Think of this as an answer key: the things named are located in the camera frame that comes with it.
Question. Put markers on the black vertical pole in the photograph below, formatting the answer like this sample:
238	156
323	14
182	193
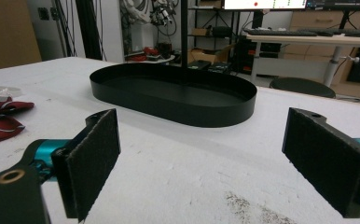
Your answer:
184	34

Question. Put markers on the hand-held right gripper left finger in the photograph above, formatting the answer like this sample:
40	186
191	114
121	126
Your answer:
88	161

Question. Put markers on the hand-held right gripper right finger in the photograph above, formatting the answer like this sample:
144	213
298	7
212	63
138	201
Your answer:
327	158

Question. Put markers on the black metal shelf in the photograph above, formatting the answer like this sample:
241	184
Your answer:
214	31

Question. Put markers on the black keyboard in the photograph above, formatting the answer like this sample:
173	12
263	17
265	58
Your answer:
280	32

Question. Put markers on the white desk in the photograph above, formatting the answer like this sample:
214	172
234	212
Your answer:
311	40

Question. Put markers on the clear plastic packet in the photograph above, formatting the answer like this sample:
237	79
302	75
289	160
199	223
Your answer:
1	91

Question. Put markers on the cardboard box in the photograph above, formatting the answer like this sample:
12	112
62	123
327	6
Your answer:
206	54

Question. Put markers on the computer monitor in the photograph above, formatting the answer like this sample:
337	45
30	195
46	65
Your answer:
265	4

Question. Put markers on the wooden door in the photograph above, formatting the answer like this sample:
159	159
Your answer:
8	32

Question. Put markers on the black oval tray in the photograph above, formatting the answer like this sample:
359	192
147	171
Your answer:
175	93

